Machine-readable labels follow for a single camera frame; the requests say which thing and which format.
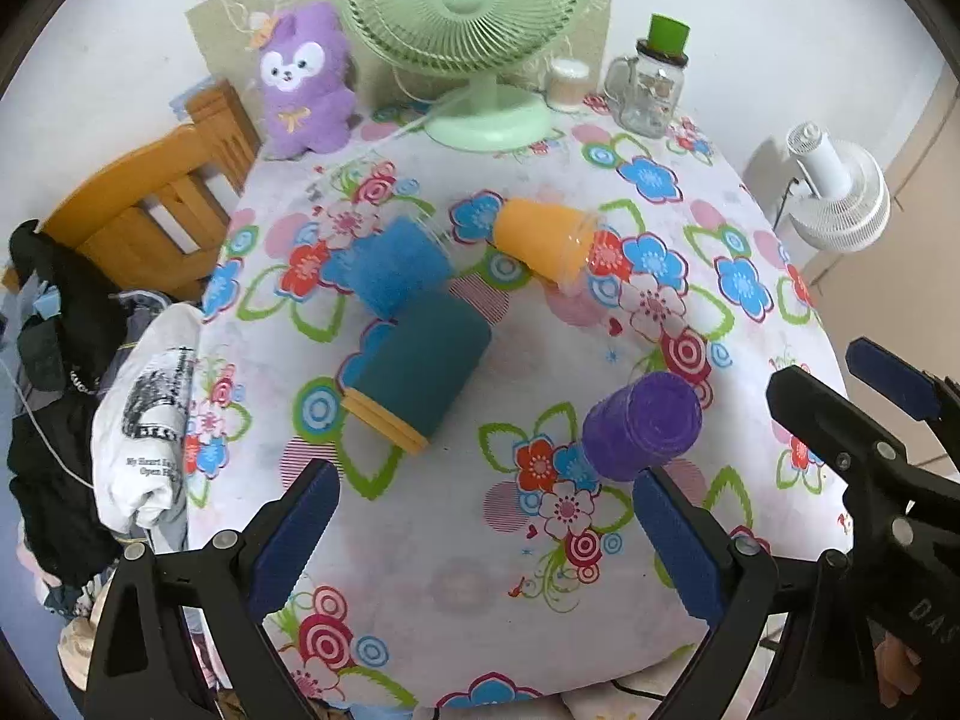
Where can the small white jar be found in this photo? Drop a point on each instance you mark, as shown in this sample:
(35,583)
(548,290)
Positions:
(566,84)

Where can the teal cup with orange rim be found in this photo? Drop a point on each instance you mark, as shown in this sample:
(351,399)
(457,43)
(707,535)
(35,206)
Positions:
(424,367)

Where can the white fan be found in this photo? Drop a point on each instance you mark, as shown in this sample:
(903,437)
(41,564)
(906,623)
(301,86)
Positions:
(836,184)

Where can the purple cup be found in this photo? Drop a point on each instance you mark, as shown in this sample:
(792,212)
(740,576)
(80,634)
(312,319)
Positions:
(641,424)

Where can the blue cup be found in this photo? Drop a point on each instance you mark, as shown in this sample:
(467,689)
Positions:
(397,270)

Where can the floral tablecloth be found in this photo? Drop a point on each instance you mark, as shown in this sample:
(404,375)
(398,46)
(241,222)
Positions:
(480,555)

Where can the wooden chair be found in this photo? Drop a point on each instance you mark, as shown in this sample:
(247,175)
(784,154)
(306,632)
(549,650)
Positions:
(161,195)

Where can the black clothing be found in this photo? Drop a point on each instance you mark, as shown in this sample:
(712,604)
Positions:
(52,360)

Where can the glass mug with green lid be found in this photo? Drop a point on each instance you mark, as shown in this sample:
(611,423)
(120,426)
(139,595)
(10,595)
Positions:
(649,82)

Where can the green table fan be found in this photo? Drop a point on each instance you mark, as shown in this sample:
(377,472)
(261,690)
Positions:
(472,37)

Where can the white printed t-shirt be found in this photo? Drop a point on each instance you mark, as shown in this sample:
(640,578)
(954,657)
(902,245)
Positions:
(146,427)

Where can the person's right hand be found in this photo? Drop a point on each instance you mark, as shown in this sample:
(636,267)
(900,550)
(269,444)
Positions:
(894,671)

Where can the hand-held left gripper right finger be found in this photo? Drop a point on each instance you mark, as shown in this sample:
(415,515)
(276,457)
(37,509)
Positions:
(679,544)

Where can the purple plush toy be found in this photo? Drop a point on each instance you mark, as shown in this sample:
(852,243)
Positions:
(304,82)

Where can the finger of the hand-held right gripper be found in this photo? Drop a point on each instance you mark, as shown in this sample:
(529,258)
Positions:
(892,379)
(821,412)

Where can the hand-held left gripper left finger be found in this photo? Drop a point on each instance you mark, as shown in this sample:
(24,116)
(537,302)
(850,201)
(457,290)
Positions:
(291,540)

